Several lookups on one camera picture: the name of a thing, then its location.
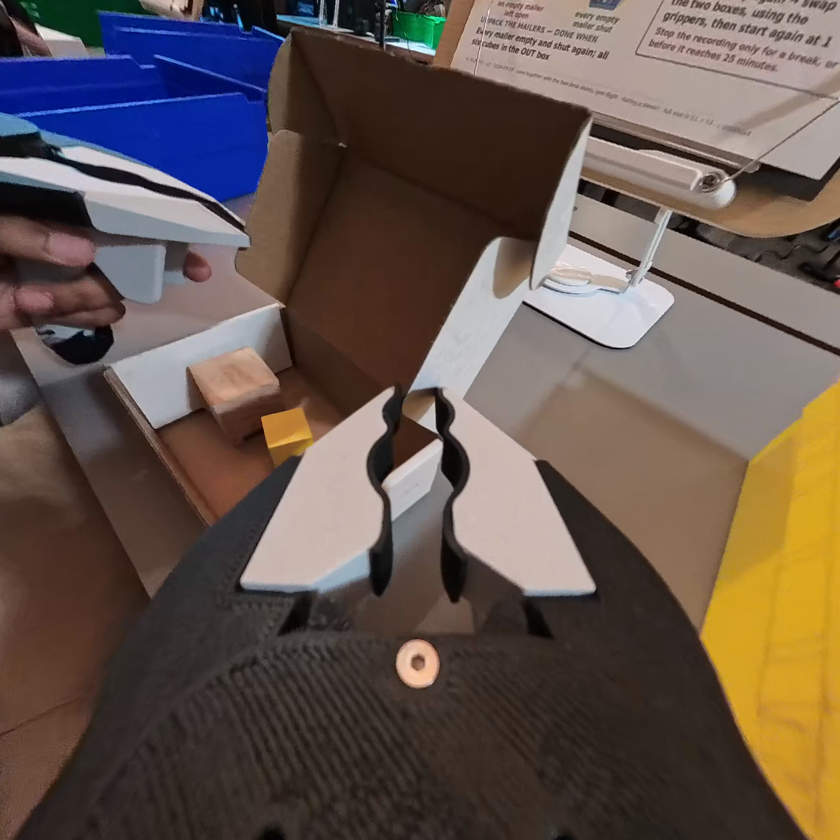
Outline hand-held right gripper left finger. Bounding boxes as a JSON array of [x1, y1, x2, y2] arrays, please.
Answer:
[[239, 386, 403, 595]]

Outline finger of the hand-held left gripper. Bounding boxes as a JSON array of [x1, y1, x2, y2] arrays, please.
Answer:
[[0, 164, 252, 304], [0, 112, 227, 214]]

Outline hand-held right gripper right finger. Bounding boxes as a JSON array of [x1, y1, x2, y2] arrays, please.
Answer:
[[434, 387, 598, 601]]

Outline yellow cube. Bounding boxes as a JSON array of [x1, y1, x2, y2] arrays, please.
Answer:
[[261, 407, 315, 468]]

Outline cardboard mailer box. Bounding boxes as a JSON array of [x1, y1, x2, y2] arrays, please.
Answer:
[[105, 26, 595, 526]]

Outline person's left hand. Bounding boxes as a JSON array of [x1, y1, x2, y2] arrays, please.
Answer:
[[0, 217, 212, 329]]

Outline blue plastic bin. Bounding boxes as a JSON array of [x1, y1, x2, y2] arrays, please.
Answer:
[[98, 10, 286, 99], [0, 56, 270, 203]]

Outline green plastic bin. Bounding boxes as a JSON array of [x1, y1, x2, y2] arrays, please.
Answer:
[[20, 0, 142, 47], [392, 10, 447, 48]]

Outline wooden cube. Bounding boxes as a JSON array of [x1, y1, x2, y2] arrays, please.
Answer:
[[187, 346, 284, 446]]

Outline yellow plastic bin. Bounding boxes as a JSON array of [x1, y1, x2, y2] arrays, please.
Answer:
[[699, 384, 840, 840]]

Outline person's beige trousers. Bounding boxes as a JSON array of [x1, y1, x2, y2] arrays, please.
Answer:
[[0, 420, 155, 821]]

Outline cardboard instruction board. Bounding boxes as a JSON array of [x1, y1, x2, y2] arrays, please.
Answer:
[[433, 0, 840, 237]]

